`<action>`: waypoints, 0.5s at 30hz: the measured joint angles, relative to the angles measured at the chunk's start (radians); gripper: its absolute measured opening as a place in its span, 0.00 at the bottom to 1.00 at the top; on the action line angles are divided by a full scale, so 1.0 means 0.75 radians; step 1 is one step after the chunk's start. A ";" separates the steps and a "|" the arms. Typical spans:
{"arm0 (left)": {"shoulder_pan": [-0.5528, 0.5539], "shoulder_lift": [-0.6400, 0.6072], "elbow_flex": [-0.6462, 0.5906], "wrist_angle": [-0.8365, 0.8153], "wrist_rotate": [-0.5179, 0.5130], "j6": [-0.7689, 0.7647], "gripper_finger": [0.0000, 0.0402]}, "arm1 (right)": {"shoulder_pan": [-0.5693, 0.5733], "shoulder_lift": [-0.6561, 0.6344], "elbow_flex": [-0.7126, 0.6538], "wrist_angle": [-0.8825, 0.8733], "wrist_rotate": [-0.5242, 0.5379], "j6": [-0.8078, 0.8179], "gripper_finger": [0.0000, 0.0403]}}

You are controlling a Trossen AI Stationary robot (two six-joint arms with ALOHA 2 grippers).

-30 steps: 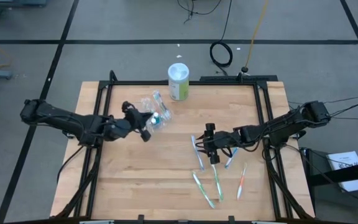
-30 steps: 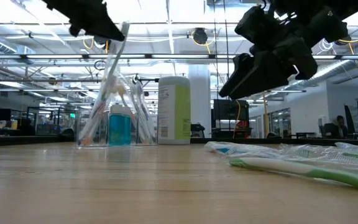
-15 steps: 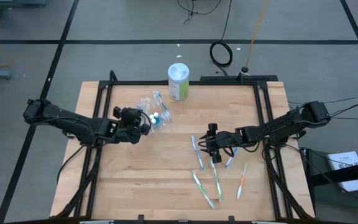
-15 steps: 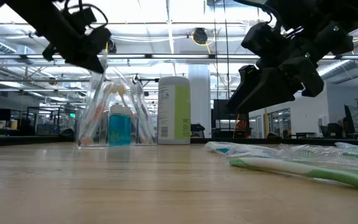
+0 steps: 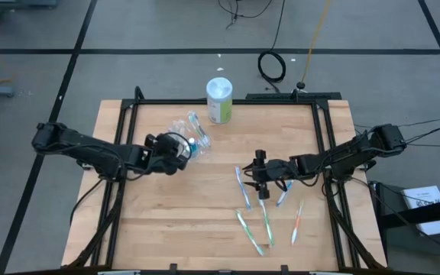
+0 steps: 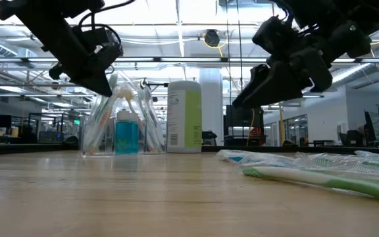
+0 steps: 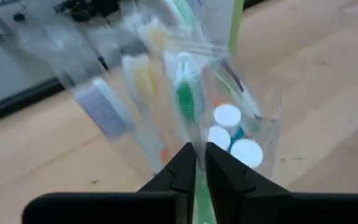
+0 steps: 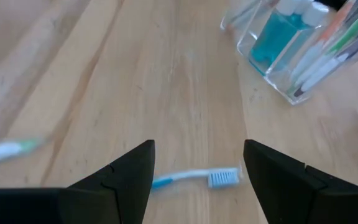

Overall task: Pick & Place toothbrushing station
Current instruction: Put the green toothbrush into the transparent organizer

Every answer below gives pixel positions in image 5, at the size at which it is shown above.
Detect white booklet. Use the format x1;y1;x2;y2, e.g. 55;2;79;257
401;185;440;236

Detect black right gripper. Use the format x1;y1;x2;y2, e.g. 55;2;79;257
241;149;296;201

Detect yellow hanging cable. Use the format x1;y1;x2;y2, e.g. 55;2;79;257
299;0;334;91

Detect coiled black cable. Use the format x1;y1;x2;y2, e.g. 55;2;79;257
257;0;287;95

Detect black side stand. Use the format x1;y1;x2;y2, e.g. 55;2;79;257
372;181;440;264

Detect white and green canister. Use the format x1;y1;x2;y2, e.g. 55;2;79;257
205;76;234;125

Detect black floor cable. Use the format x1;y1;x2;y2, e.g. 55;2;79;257
217;0;274;30
353;114;440;131
403;118;440;150

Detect blue toothbrush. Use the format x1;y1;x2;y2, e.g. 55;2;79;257
276;179;295;208
235;166;253;212

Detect orange wrapped toothbrush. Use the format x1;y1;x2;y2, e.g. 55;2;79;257
290;199;305;246

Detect black flat rail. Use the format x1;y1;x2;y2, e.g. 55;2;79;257
245;92;342;102

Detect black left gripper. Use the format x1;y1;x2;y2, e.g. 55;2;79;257
139;131;193;176

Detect clear plastic container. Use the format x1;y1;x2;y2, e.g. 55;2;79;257
167;109;213;163

